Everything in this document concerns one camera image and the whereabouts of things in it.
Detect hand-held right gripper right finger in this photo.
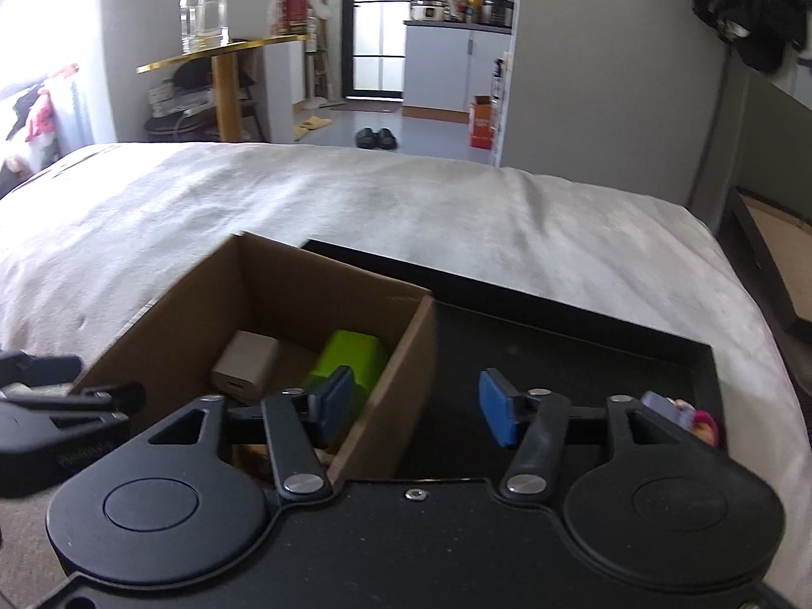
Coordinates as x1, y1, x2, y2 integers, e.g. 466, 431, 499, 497
479, 368, 727, 501

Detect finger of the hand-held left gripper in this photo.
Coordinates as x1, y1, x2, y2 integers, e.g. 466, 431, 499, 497
0, 351, 84, 391
0, 382, 147, 458

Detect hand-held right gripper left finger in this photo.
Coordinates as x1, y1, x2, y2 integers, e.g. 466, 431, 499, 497
149, 366, 356, 501

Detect green toy house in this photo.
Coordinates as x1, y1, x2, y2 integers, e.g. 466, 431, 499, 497
299, 328, 391, 435

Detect black tray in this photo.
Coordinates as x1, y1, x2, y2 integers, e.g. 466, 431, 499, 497
303, 239, 725, 480

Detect white charger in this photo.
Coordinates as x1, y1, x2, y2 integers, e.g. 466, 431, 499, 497
211, 330, 281, 407

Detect brown cardboard box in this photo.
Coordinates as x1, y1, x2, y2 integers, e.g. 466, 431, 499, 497
70, 231, 438, 483

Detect pink pig figurine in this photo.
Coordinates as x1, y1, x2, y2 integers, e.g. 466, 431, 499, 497
675, 398, 724, 449

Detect patterned cloth pile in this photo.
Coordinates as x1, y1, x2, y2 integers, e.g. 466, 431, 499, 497
0, 63, 83, 169

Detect yellow slippers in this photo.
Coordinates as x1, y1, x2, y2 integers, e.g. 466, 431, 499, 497
292, 115, 332, 141

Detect orange carton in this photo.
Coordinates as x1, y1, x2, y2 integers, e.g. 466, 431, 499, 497
468, 95, 499, 150

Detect white power strip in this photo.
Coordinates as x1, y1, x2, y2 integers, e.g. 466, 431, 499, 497
147, 90, 217, 118

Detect black framed board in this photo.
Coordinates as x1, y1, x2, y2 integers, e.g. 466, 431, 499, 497
726, 187, 812, 331

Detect gold table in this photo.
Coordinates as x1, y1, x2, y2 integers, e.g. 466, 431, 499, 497
136, 33, 312, 142

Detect black-framed glass door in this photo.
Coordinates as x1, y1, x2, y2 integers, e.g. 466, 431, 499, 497
343, 0, 413, 103

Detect white kitchen cabinet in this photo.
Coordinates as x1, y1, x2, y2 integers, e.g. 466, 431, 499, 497
402, 21, 512, 121

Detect grey upholstered panel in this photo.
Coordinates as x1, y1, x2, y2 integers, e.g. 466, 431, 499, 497
688, 66, 812, 235

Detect clear glass jar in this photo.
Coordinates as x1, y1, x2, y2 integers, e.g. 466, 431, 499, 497
179, 0, 229, 53

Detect red box in plastic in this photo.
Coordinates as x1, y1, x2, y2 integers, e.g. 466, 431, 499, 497
272, 0, 331, 37

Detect dark hanging clothes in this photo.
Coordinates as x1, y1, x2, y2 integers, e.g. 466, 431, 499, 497
690, 0, 812, 74

